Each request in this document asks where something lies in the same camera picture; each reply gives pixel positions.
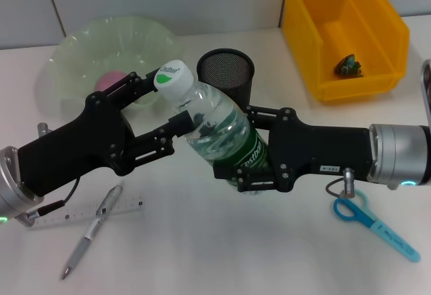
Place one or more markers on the black mesh pen cup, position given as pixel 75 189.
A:
pixel 229 69

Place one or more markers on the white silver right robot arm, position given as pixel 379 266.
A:
pixel 400 153

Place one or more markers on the silver ballpoint pen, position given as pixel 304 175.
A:
pixel 87 234

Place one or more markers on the green plastic scrap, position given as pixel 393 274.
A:
pixel 348 66

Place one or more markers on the blue scissors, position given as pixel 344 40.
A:
pixel 387 231

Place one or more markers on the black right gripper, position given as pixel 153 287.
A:
pixel 320 147

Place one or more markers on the clear plastic ruler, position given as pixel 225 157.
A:
pixel 67 215

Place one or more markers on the clear green-label water bottle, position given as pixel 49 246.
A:
pixel 215 120

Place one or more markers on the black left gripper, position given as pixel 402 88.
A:
pixel 74 147

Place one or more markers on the pink peach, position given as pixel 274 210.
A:
pixel 109 81

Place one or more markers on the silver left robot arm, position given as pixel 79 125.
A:
pixel 13 187

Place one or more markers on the green glass fruit bowl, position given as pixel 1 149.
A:
pixel 87 46

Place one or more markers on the yellow plastic bin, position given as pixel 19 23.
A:
pixel 350 12

